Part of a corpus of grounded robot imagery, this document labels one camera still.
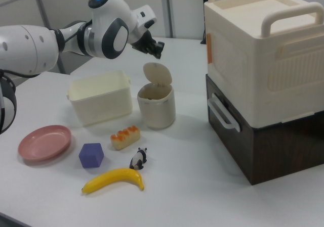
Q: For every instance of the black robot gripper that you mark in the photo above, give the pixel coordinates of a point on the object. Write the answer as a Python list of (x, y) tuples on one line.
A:
[(143, 43)]

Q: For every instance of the beige trash can lid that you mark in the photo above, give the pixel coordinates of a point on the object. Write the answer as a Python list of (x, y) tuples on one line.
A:
[(157, 74)]

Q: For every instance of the white round trash can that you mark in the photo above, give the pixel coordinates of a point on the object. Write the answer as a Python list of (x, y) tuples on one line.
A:
[(157, 110)]

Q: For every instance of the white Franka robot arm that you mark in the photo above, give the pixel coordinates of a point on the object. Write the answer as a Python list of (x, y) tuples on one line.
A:
[(38, 47)]

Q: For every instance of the white rectangular storage bin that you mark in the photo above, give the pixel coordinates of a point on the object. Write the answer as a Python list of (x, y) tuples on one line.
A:
[(101, 103)]

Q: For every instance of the orange glazed toy bread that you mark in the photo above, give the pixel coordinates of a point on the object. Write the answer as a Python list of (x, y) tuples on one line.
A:
[(125, 137)]

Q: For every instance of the black white panda figurine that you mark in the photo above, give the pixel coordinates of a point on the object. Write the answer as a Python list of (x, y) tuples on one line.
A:
[(138, 158)]

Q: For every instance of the purple blue cube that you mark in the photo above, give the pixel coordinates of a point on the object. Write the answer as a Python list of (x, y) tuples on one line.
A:
[(91, 155)]

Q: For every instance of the yellow banana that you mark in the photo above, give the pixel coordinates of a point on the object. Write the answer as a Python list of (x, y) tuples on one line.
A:
[(114, 180)]

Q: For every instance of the pink plastic plate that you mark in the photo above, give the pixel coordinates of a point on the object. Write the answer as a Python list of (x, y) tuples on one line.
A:
[(44, 143)]

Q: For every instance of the dark brown wooden drawer box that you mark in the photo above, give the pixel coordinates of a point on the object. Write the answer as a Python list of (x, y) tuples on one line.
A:
[(278, 151)]

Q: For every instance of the black camera stand pole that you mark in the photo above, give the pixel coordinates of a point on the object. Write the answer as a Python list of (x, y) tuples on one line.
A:
[(204, 9)]

